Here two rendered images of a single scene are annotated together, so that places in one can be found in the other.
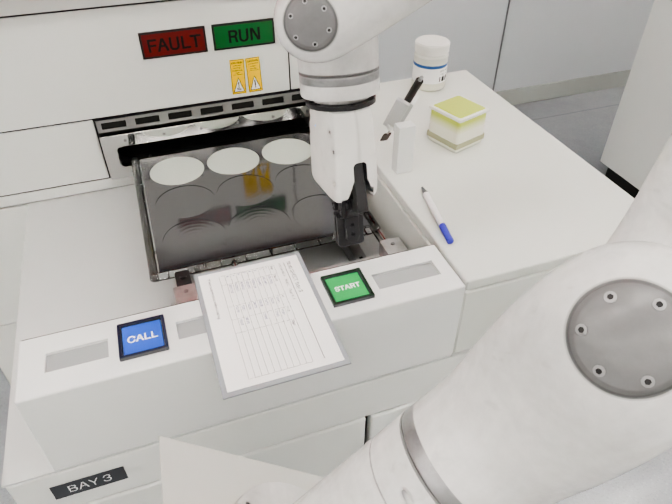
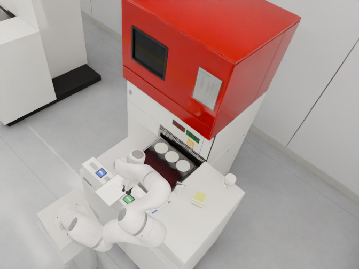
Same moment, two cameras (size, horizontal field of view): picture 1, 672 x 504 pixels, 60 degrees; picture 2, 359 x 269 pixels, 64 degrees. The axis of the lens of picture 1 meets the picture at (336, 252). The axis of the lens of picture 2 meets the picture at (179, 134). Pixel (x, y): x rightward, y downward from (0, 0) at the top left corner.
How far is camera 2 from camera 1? 1.39 m
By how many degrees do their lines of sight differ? 37
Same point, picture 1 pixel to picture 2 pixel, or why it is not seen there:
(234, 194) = (158, 163)
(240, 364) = (101, 190)
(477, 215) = (166, 216)
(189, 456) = (78, 192)
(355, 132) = (125, 181)
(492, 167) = (189, 214)
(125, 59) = (169, 120)
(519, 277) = not seen: hidden behind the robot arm
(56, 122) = (154, 119)
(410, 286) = not seen: hidden behind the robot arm
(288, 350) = (107, 196)
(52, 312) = (116, 151)
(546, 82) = not seen: outside the picture
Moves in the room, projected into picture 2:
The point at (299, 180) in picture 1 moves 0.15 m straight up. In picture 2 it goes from (172, 174) to (174, 161)
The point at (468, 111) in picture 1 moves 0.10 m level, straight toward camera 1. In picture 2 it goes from (198, 199) to (182, 202)
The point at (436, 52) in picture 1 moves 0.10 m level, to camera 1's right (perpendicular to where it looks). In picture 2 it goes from (226, 181) to (235, 194)
